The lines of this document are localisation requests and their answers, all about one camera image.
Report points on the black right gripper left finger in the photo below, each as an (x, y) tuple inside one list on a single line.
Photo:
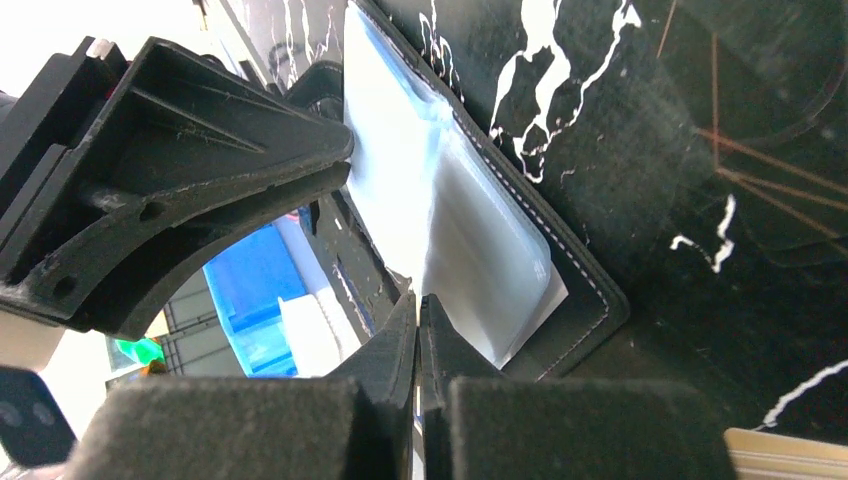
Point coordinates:
[(353, 423)]

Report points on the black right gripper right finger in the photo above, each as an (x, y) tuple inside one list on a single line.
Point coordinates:
[(480, 424)]

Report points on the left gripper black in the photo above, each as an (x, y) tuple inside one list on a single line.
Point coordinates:
[(121, 178)]

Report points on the orange object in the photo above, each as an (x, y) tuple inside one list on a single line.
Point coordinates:
[(758, 455)]

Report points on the blue bin under table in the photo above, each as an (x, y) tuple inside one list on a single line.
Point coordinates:
[(246, 280)]

